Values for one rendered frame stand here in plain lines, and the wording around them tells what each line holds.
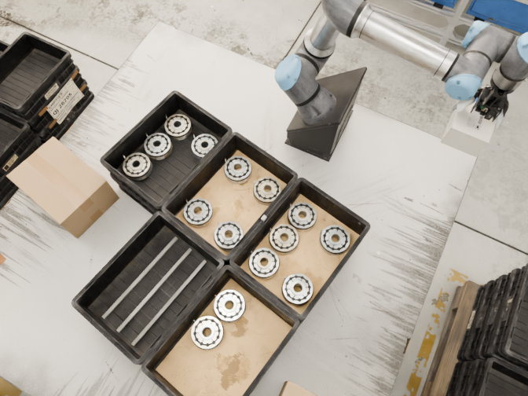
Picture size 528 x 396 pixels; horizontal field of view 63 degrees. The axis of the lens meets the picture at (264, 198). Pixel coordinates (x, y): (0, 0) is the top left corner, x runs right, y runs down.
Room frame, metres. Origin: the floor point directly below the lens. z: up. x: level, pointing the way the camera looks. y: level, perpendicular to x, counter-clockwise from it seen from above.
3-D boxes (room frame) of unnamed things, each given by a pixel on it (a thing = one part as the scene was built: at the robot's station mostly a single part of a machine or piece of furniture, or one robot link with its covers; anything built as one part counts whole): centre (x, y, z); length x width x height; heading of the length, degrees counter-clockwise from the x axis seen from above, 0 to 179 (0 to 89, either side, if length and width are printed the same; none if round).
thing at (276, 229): (0.48, -0.07, 0.86); 0.10 x 0.10 x 0.01
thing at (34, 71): (1.41, 1.20, 0.37); 0.40 x 0.30 x 0.45; 153
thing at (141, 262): (0.30, 0.36, 0.87); 0.40 x 0.30 x 0.11; 143
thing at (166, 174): (0.80, 0.35, 0.87); 0.40 x 0.30 x 0.11; 143
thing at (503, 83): (0.79, -0.67, 1.33); 0.08 x 0.08 x 0.05
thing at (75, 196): (0.69, 0.76, 0.78); 0.30 x 0.22 x 0.16; 52
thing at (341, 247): (0.48, -0.25, 0.86); 0.10 x 0.10 x 0.01
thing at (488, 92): (0.79, -0.67, 1.25); 0.09 x 0.08 x 0.12; 153
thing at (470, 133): (0.82, -0.68, 1.09); 0.20 x 0.12 x 0.09; 153
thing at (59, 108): (1.36, 1.05, 0.41); 0.31 x 0.02 x 0.16; 153
